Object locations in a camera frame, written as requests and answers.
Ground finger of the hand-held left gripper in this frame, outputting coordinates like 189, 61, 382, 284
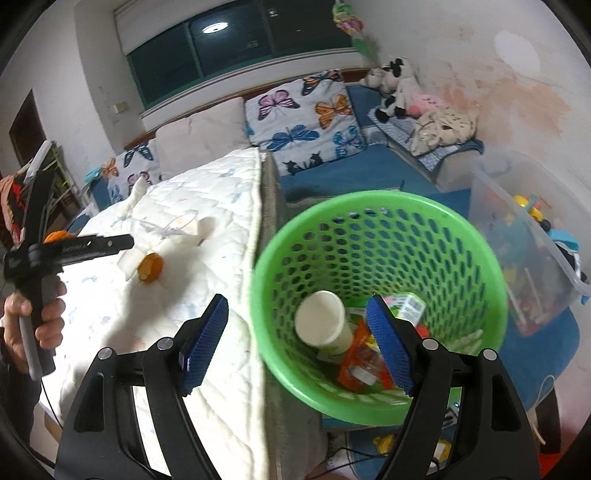
60, 234, 136, 267
18, 168, 51, 252

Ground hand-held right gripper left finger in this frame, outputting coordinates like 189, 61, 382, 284
54, 294, 230, 480

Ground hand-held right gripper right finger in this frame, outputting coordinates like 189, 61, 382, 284
366, 294, 541, 480

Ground orange mesh bag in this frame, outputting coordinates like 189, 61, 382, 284
337, 320, 393, 391

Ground small milk carton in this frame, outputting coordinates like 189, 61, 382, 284
385, 293, 426, 326

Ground plastic jelly cup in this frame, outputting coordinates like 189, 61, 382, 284
119, 251, 164, 284

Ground white paper cup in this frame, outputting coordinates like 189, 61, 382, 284
294, 290, 355, 355

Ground green plastic basket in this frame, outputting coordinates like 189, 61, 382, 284
249, 190, 509, 428

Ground person's left forearm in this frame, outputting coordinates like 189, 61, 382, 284
0, 351, 43, 446

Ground person's left hand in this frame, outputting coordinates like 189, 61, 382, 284
2, 284, 66, 370

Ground hanging clothes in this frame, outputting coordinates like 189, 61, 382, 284
0, 173, 33, 250

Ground metal clothes rack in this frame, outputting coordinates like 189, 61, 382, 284
44, 143, 75, 213

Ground dark wooden door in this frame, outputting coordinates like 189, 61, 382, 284
9, 90, 49, 162

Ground butterfly print pillow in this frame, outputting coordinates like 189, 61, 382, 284
90, 141, 162, 208
245, 69, 368, 177

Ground white quilted mat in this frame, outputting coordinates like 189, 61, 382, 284
39, 148, 278, 480

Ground grey pillow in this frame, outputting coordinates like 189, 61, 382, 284
185, 97, 247, 132
154, 121, 252, 172

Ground blue round stool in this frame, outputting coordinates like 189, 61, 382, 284
501, 305, 580, 411

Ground clear plastic storage box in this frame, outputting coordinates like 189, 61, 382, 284
468, 150, 591, 337

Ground blue bed sheet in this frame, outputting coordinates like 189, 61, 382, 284
277, 83, 476, 217

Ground yellow plastic toy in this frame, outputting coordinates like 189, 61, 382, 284
513, 194, 546, 224

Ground white roller blind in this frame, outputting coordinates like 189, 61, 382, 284
115, 0, 195, 57

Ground spotted cream cloth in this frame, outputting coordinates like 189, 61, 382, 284
410, 106, 478, 157

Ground dark window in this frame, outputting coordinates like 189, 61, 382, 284
124, 0, 356, 109

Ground pink plush toy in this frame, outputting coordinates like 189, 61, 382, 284
406, 92, 446, 117

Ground black white cow plush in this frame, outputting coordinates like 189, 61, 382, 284
375, 76, 421, 123
360, 58, 416, 88

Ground black cable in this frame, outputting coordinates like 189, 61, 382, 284
39, 376, 65, 428

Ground flower wall decoration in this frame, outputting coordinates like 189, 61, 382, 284
332, 0, 379, 63

